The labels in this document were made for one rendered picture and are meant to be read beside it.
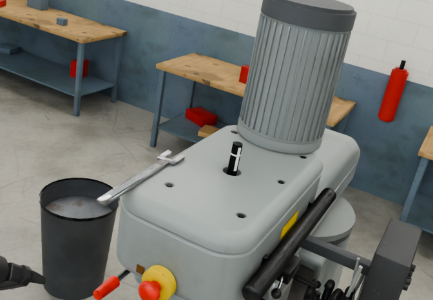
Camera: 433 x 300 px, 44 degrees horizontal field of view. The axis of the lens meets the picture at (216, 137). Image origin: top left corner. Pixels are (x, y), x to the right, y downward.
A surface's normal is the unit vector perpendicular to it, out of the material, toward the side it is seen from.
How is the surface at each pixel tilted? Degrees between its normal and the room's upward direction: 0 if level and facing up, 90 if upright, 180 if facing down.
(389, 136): 90
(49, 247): 94
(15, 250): 0
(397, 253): 0
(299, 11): 90
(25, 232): 0
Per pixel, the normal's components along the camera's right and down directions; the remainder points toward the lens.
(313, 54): 0.14, 0.42
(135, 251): -0.47, 0.28
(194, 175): 0.17, -0.90
